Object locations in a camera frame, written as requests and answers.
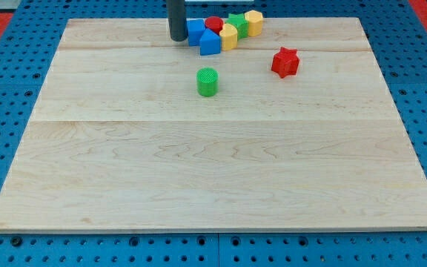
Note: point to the yellow arch-shaped block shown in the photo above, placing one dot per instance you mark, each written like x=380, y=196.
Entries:
x=229, y=37

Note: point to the green cylinder block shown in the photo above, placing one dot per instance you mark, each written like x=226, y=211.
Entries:
x=207, y=81

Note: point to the blue triangular prism block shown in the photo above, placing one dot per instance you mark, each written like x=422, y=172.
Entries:
x=210, y=43

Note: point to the red cylinder block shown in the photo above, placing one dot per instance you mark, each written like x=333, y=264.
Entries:
x=214, y=23

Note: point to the yellow hexagon block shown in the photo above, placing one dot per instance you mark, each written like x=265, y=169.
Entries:
x=255, y=22

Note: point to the green star block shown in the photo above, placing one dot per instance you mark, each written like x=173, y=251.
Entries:
x=240, y=23

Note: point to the blue cube block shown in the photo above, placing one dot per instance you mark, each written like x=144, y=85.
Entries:
x=196, y=28

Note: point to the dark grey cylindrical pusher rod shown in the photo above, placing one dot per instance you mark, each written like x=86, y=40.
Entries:
x=177, y=21

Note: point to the red star block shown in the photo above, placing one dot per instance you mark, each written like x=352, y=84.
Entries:
x=285, y=62

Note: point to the light wooden board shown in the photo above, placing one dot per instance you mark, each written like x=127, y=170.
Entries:
x=120, y=142

